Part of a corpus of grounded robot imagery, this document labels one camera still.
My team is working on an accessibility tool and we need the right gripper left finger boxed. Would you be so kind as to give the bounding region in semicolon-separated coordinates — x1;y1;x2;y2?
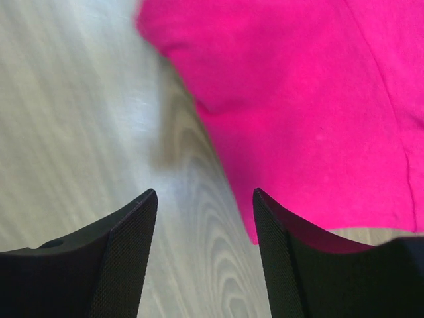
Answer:
1;189;158;317

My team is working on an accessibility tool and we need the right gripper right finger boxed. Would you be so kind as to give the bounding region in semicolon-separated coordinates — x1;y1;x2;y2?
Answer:
253;189;423;317

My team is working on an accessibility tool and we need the magenta pink t-shirt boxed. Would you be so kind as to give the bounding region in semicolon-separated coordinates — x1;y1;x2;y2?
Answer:
136;1;423;243

